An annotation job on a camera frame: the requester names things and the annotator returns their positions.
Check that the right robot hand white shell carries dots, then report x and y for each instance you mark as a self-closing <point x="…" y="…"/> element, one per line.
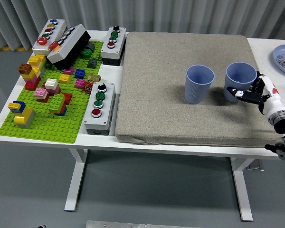
<point x="270" y="99"/>

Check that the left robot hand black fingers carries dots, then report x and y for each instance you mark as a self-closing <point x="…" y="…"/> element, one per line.
<point x="41" y="226"/>

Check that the blue ribbed cup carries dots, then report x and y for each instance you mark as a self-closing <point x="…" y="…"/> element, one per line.
<point x="196" y="93"/>
<point x="240" y="71"/>

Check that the blue plate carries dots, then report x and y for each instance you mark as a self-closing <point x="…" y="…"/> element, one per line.
<point x="281" y="51"/>

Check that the white table leg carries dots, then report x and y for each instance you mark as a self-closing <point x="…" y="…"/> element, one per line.
<point x="242" y="190"/>
<point x="74" y="180"/>

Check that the green brick baseplate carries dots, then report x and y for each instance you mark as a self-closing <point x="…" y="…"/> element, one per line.
<point x="42" y="128"/>

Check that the yellow blue grey brick duck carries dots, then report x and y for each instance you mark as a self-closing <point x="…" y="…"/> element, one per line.
<point x="22" y="116"/>

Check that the grey-brown mat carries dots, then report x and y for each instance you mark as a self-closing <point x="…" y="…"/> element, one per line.
<point x="156" y="95"/>

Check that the grey four-button control box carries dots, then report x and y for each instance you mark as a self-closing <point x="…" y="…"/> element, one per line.
<point x="95" y="122"/>
<point x="107" y="51"/>

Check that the green orange red brick stack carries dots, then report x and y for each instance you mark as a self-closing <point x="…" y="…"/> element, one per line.
<point x="58" y="103"/>

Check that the white pink brick stack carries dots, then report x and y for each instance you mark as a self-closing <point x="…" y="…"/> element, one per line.
<point x="52" y="86"/>

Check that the grey pleated curtain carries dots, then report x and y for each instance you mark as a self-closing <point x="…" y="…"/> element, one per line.
<point x="156" y="14"/>

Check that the magenta toy brick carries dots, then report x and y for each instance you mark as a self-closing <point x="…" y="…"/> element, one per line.
<point x="69" y="70"/>
<point x="80" y="83"/>

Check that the yellow toy brick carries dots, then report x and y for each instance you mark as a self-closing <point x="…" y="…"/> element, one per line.
<point x="64" y="78"/>

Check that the brown yellow pink red brick stack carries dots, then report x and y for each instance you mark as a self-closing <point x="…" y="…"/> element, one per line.
<point x="29" y="77"/>

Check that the brass valve red handwheel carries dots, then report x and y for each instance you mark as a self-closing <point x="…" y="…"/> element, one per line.
<point x="93" y="78"/>

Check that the blue toy brick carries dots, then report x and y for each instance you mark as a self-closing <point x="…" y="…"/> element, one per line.
<point x="80" y="73"/>

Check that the yellow white brick stack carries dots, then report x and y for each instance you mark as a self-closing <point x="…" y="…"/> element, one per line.
<point x="36" y="60"/>

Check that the grey sloped toy brick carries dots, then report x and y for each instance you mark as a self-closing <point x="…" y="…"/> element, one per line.
<point x="92" y="63"/>

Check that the white control box black base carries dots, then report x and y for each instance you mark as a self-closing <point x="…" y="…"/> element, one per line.
<point x="61" y="52"/>

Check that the white five-button control box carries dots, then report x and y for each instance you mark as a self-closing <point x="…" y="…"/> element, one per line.
<point x="41" y="48"/>

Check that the green toy brick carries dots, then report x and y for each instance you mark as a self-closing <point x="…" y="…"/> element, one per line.
<point x="86" y="53"/>

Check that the yellow floor tape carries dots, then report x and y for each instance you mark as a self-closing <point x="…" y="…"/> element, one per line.
<point x="12" y="48"/>

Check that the dark grey curved brick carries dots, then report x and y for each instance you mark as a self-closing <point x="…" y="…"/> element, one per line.
<point x="91" y="46"/>

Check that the grey bracket under table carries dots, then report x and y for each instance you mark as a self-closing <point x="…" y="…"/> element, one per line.
<point x="255" y="166"/>

